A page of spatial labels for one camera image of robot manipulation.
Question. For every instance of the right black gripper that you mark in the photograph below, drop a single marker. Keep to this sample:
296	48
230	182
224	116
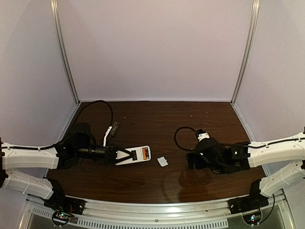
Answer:
190	161

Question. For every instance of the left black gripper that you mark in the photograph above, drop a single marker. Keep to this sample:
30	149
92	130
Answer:
111	153

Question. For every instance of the white remote control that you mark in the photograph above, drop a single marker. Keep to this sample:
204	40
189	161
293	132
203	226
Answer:
140	155

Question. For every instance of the white battery cover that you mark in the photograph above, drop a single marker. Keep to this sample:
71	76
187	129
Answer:
162	161

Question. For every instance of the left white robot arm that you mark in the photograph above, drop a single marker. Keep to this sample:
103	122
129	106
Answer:
78	144

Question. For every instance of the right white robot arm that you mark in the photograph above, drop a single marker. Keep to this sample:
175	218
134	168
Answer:
232	158

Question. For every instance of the orange battery in remote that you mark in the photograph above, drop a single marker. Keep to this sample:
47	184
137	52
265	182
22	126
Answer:
143	153

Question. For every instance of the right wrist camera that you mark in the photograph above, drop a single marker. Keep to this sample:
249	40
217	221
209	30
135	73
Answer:
201	135

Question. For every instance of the front aluminium rail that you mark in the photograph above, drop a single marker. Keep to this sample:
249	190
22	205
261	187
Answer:
213	214

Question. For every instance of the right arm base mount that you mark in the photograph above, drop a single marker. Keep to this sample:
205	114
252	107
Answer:
250	207

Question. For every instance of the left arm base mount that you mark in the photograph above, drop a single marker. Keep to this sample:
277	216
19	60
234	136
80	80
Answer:
65	208

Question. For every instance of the right aluminium frame post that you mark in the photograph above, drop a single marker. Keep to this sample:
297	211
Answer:
254	16

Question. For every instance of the aluminium frame post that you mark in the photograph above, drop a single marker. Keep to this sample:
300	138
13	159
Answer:
254	16
62	49

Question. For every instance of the left aluminium frame post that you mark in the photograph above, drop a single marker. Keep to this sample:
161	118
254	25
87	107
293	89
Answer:
62	49

